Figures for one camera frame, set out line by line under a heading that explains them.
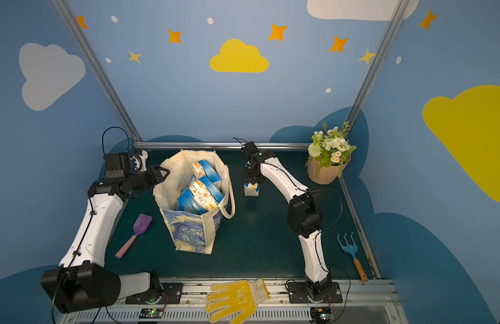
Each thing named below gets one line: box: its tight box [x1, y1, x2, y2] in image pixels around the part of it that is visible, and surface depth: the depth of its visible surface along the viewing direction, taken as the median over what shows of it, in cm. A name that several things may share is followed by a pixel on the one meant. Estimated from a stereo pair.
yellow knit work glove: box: [206, 278, 271, 324], surface depth 75 cm
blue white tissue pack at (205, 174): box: [191, 159, 222, 190], surface depth 83 cm
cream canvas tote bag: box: [153, 149, 200, 254], surface depth 80 cm
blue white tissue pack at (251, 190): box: [243, 182, 260, 197], surface depth 88 cm
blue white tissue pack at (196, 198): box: [174, 180, 216, 215], surface depth 74 cm
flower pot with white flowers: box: [305, 120, 357, 185], surface depth 90 cm
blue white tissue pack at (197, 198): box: [177, 179, 221, 216], surface depth 74 cm
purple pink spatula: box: [114, 213, 154, 259], surface depth 93 cm
